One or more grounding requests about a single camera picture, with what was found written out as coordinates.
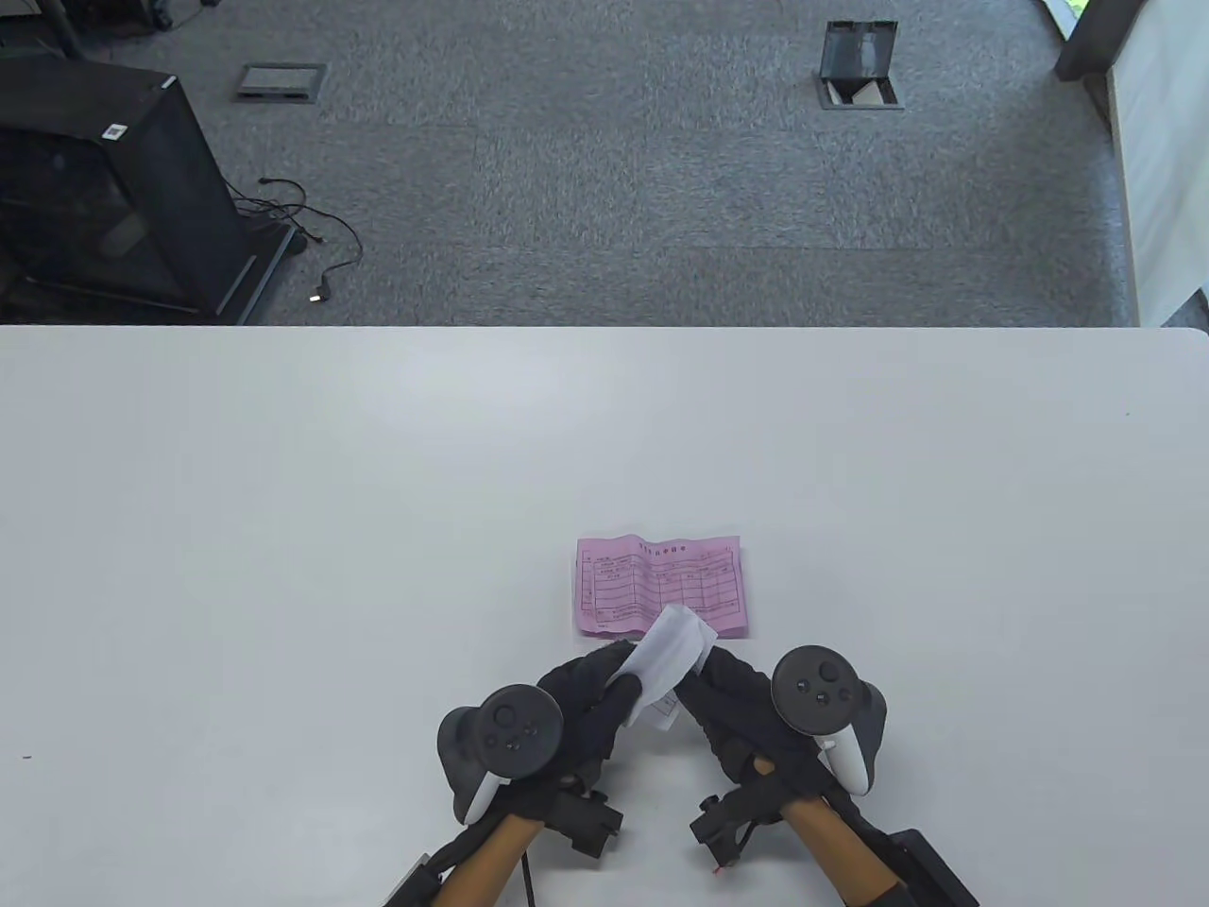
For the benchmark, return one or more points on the white partition panel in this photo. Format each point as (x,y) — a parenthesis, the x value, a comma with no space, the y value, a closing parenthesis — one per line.
(1166,142)

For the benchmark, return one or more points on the person's right hand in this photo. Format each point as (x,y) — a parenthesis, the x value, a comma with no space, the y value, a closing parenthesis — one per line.
(737,709)

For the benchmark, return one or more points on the person's right forearm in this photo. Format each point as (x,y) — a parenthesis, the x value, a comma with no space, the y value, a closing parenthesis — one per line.
(841,850)

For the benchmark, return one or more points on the black cabinet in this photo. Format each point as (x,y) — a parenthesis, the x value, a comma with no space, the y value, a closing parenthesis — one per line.
(142,189)

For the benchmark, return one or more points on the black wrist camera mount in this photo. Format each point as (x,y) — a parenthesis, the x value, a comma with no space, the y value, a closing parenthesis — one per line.
(586,822)
(727,822)

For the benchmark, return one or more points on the black wrist pack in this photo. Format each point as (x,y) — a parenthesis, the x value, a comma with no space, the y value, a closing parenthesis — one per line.
(930,869)
(411,886)

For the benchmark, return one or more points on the pink paper invoice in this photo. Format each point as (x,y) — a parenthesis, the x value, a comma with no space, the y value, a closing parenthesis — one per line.
(652,576)

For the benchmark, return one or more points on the open grey floor socket box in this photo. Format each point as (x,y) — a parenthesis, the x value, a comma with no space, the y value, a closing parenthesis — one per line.
(858,52)

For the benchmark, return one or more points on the person's left hand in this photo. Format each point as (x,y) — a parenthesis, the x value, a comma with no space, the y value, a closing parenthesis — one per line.
(590,709)

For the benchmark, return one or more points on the person's left forearm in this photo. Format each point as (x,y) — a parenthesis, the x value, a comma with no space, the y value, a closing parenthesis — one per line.
(486,864)

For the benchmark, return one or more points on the closed grey floor socket box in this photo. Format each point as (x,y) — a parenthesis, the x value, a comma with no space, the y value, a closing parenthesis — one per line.
(280,82)

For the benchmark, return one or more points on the dark grey pillar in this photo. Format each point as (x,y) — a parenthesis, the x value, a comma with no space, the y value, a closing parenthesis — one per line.
(1100,38)

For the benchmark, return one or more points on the white paper invoice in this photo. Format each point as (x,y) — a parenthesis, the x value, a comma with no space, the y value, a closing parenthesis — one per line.
(666,652)

